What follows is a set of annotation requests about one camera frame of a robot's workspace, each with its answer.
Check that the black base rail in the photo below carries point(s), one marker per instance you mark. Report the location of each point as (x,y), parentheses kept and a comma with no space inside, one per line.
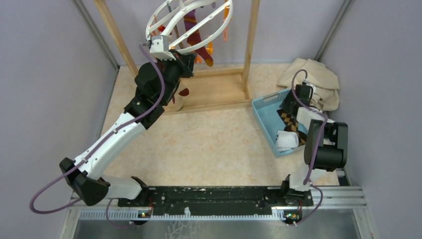
(216,201)

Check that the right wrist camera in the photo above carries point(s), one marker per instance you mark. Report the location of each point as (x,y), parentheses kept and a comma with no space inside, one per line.
(311,87)

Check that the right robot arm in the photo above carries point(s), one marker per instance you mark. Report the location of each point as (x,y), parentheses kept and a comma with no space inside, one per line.
(325,151)

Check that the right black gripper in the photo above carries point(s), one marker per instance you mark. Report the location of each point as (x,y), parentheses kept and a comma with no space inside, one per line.
(284,104)

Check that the brown yellow argyle sock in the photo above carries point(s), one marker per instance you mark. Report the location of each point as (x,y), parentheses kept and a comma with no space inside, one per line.
(292,125)

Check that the wooden hanger stand frame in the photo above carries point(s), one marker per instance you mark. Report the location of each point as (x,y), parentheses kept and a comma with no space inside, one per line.
(221,88)

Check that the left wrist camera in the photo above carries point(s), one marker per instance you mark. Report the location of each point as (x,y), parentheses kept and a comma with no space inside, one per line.
(159,47)

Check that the light blue plastic basket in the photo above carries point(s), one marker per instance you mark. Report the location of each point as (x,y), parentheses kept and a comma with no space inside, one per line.
(265,111)

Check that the white round clip hanger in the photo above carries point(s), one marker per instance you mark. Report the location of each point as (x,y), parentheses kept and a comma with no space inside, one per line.
(175,26)

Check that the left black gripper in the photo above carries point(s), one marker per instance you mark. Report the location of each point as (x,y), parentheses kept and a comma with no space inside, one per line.
(185,61)

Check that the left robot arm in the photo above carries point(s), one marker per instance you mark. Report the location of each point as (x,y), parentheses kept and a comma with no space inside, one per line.
(156,84)

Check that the purple pink striped sock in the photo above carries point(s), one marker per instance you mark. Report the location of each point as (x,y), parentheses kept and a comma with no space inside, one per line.
(195,38)

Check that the beige crumpled cloth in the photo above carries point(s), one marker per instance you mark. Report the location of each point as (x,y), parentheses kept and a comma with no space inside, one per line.
(326,83)

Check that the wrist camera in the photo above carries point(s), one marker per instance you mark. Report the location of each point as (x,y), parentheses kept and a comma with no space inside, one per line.
(311,87)
(159,47)

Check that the white folded sock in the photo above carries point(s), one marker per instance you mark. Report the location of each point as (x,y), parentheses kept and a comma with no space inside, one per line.
(286,140)

